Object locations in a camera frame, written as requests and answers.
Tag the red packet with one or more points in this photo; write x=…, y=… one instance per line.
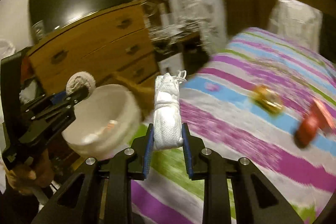
x=311, y=124

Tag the striped hanging shirt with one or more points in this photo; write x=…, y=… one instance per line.
x=189, y=3

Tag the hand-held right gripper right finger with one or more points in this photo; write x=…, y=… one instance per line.
x=187, y=153

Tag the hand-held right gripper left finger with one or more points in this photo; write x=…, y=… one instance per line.
x=149, y=153

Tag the grey printed cup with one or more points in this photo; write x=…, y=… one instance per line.
x=38, y=29

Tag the white plastic bucket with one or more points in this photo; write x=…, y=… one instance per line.
x=110, y=106

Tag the person's left forearm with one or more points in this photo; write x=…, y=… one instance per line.
x=15, y=209

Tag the person's left hand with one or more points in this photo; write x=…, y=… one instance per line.
x=29, y=176

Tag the white appliance box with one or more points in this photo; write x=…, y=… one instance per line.
x=170, y=64

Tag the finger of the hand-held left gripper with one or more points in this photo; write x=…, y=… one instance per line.
x=59, y=97
x=77, y=95

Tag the white mesh cloth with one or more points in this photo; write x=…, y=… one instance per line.
x=168, y=119

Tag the wooden chest of drawers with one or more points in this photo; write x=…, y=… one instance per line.
x=92, y=37

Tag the orange foil wrapper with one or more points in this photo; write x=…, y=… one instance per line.
x=267, y=100

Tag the striped floral blanket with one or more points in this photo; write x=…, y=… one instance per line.
x=236, y=140

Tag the large white plastic sack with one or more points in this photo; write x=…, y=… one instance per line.
x=5, y=48

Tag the beige round roll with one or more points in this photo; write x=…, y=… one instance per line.
x=78, y=81

